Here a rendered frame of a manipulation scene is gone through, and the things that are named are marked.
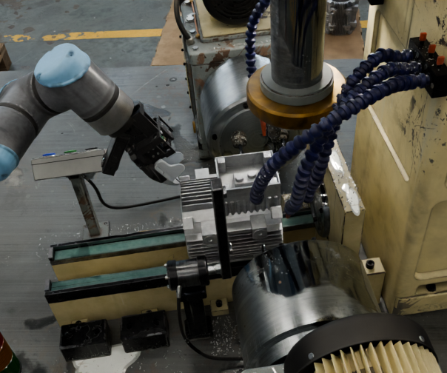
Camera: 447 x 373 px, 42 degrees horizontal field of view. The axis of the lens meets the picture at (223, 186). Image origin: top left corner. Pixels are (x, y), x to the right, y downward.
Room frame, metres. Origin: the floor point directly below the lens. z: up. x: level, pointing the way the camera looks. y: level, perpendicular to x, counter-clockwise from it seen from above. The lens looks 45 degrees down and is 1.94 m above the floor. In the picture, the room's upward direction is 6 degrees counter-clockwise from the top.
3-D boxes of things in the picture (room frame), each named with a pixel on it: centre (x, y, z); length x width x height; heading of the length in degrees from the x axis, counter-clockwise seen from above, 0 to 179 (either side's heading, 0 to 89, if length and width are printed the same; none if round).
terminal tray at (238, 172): (0.85, -0.05, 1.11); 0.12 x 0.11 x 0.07; 92
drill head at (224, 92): (1.21, -0.09, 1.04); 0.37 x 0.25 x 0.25; 3
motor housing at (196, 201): (0.85, -0.01, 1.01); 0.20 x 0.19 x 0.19; 92
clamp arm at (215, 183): (0.71, 0.01, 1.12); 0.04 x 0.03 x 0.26; 93
